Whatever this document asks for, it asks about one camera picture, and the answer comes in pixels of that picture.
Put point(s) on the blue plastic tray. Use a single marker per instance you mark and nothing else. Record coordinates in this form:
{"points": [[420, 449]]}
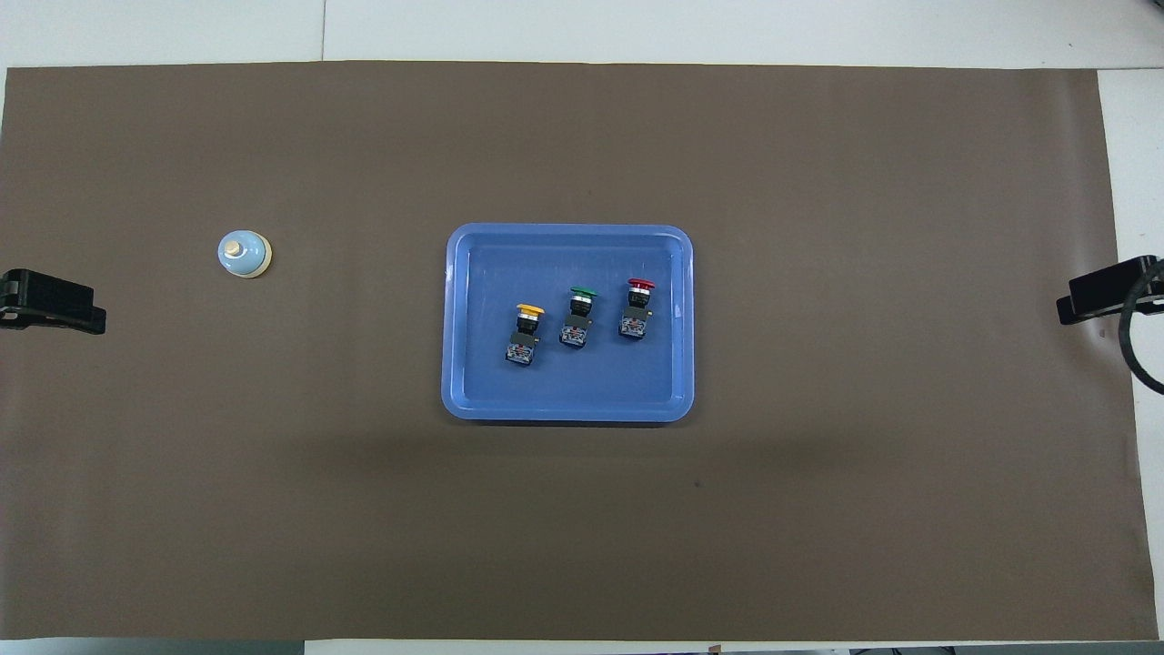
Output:
{"points": [[482, 382]]}

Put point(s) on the yellow push button switch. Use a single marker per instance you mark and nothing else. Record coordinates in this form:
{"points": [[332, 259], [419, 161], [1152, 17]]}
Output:
{"points": [[525, 337]]}

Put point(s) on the round blue cream knob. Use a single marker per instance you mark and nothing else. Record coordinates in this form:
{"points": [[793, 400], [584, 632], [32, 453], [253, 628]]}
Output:
{"points": [[244, 255]]}

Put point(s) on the green push button switch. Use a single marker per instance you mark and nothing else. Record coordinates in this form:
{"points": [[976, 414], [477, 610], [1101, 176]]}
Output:
{"points": [[577, 318]]}

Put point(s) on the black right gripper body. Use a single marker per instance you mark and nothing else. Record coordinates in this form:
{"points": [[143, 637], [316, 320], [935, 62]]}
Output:
{"points": [[1100, 284]]}

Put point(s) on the brown table mat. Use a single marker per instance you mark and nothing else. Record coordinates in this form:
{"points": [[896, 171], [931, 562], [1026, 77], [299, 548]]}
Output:
{"points": [[582, 528]]}

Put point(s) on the red push button switch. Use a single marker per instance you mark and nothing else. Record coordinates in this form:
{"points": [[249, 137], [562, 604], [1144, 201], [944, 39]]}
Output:
{"points": [[637, 311]]}

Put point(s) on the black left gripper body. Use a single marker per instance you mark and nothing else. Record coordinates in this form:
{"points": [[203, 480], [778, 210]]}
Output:
{"points": [[45, 293]]}

